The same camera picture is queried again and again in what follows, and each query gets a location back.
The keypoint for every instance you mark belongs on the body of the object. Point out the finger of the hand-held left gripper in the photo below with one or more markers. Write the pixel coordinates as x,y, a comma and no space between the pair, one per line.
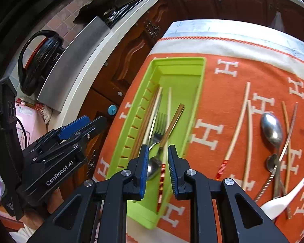
74,126
96,125

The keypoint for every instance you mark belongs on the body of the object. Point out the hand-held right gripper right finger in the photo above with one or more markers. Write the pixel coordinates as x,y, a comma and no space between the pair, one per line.
173,172

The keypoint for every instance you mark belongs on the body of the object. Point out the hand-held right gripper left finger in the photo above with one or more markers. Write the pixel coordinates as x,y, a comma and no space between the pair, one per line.
143,167

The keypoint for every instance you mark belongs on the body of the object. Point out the plain brown wooden chopstick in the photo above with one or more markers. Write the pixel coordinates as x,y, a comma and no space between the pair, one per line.
144,124

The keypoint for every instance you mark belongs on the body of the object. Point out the steel fork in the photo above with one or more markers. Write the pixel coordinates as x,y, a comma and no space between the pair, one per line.
160,124

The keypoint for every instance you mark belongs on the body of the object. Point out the brown chopstick striped end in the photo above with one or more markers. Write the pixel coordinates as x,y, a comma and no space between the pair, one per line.
172,124

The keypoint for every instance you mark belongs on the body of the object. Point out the light bamboo chopstick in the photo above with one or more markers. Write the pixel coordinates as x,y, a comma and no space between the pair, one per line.
169,103
249,121

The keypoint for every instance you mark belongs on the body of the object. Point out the green plastic utensil tray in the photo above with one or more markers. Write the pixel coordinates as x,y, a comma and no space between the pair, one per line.
182,81

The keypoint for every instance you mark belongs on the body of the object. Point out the large steel spoon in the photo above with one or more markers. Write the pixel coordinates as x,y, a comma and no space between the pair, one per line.
272,129

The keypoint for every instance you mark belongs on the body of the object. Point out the white ceramic spoon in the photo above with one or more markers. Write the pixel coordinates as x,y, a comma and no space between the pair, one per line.
281,202

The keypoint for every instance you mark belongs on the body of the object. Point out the light brown wooden chopstick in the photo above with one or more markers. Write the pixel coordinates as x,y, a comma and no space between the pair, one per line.
284,131

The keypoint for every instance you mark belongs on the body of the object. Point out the steel chopstick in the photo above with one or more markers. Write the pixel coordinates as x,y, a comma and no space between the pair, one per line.
290,124

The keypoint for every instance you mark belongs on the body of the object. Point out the person's left hand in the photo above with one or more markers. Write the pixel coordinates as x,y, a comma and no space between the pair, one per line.
53,203

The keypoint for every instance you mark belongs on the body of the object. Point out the blue round cabinet lock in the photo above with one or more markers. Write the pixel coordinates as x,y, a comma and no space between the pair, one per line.
112,110

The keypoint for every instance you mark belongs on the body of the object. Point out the crumpled floral cloth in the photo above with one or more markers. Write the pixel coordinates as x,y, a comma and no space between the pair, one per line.
40,110

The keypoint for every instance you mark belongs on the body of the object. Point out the pink appliance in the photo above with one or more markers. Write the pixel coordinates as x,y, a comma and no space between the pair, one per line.
31,129

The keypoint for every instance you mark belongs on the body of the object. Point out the stainless steel panel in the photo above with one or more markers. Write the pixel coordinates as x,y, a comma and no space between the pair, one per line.
78,63

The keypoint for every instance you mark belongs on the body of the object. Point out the black pressure cooker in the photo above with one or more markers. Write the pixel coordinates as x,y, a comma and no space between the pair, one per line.
40,60

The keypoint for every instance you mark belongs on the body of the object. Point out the orange patterned blanket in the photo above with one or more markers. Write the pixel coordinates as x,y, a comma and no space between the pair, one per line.
217,101

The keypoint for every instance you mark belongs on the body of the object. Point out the black wok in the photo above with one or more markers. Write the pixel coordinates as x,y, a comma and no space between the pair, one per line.
98,11

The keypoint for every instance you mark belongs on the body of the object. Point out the pale printed table cover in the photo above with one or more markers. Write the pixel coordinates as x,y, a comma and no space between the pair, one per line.
230,30

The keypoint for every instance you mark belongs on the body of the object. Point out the white plastic bag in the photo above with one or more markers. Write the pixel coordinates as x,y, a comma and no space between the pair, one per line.
278,20

